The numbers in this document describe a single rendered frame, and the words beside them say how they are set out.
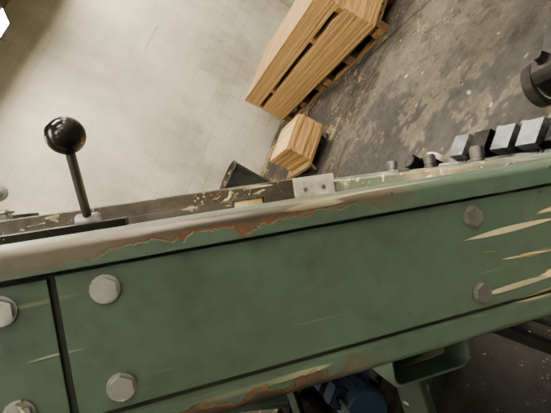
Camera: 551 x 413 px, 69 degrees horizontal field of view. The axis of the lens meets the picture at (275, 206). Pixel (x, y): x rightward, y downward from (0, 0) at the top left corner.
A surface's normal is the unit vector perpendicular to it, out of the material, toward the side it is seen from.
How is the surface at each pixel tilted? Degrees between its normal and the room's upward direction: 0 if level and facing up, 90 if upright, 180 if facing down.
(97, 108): 90
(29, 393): 90
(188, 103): 90
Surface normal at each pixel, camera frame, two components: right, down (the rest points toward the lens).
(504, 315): 0.28, 0.01
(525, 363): -0.88, -0.40
